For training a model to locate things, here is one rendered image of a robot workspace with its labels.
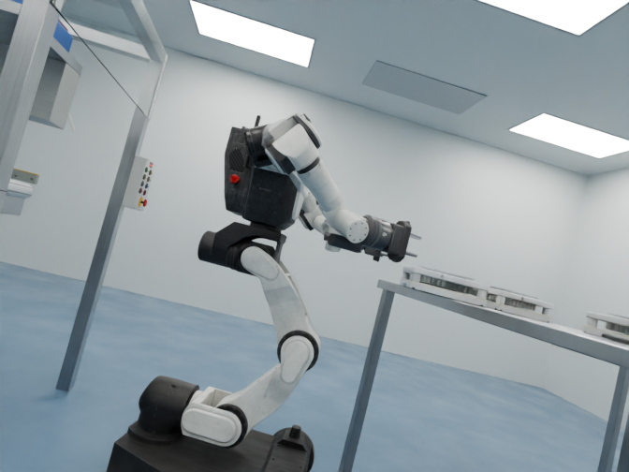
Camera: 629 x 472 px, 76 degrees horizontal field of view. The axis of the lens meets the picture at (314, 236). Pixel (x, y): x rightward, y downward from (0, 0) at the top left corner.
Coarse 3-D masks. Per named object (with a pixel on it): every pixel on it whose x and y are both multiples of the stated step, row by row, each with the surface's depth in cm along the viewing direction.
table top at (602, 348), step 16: (384, 288) 165; (400, 288) 153; (432, 304) 131; (448, 304) 123; (464, 304) 117; (480, 320) 109; (496, 320) 104; (512, 320) 99; (528, 320) 96; (544, 336) 89; (560, 336) 86; (576, 336) 83; (592, 336) 104; (592, 352) 78; (608, 352) 76; (624, 352) 73
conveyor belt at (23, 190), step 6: (12, 180) 124; (12, 186) 122; (18, 186) 125; (24, 186) 129; (30, 186) 132; (12, 192) 123; (18, 192) 126; (24, 192) 129; (30, 192) 132; (24, 198) 132
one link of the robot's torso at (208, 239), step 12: (228, 228) 142; (240, 228) 141; (252, 228) 141; (264, 228) 141; (204, 240) 143; (216, 240) 142; (228, 240) 141; (240, 240) 141; (252, 240) 153; (276, 240) 140; (204, 252) 143; (216, 252) 142; (228, 252) 142; (276, 252) 143; (216, 264) 146; (228, 264) 144
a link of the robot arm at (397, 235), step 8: (384, 224) 113; (392, 224) 116; (400, 224) 119; (408, 224) 118; (384, 232) 112; (392, 232) 115; (400, 232) 116; (408, 232) 118; (376, 240) 111; (384, 240) 112; (392, 240) 115; (400, 240) 117; (408, 240) 118; (376, 248) 114; (384, 248) 117; (392, 248) 116; (400, 248) 117; (392, 256) 119; (400, 256) 117
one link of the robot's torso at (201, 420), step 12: (204, 396) 142; (216, 396) 152; (192, 408) 135; (204, 408) 135; (216, 408) 135; (192, 420) 134; (204, 420) 134; (216, 420) 134; (228, 420) 134; (192, 432) 134; (204, 432) 134; (216, 432) 133; (228, 432) 133; (240, 432) 134; (216, 444) 134; (228, 444) 134
